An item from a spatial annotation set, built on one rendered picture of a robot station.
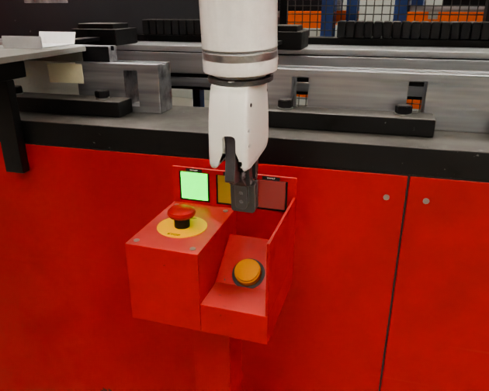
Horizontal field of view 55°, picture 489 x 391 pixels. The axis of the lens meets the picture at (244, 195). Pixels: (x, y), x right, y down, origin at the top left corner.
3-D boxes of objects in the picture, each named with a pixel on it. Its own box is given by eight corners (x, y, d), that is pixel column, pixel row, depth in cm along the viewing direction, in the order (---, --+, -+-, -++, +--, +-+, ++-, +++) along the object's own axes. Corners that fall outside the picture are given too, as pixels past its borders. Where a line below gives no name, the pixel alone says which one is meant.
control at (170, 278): (132, 317, 67) (119, 202, 61) (178, 263, 82) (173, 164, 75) (267, 345, 62) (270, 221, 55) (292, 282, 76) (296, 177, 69)
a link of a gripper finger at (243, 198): (230, 160, 59) (233, 208, 62) (222, 171, 56) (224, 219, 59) (255, 163, 58) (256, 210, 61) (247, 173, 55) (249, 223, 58)
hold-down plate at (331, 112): (254, 126, 84) (254, 109, 83) (261, 119, 89) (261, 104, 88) (433, 138, 77) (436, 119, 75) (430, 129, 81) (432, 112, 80)
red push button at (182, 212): (163, 234, 67) (161, 211, 65) (175, 223, 70) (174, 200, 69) (189, 238, 66) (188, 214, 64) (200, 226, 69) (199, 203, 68)
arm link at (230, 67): (218, 39, 58) (220, 65, 59) (189, 53, 50) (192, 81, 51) (286, 41, 55) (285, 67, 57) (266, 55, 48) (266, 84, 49)
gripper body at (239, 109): (223, 57, 59) (227, 142, 64) (192, 75, 50) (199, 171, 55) (282, 59, 57) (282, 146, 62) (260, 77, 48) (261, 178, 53)
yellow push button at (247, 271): (234, 286, 68) (230, 280, 66) (240, 262, 70) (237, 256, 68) (258, 290, 67) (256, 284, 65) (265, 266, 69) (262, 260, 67)
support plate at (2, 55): (-106, 62, 75) (-108, 56, 75) (10, 49, 99) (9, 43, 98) (-13, 66, 71) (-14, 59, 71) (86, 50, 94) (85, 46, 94)
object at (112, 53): (24, 59, 99) (22, 44, 98) (33, 57, 102) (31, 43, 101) (109, 62, 94) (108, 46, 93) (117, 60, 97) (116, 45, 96)
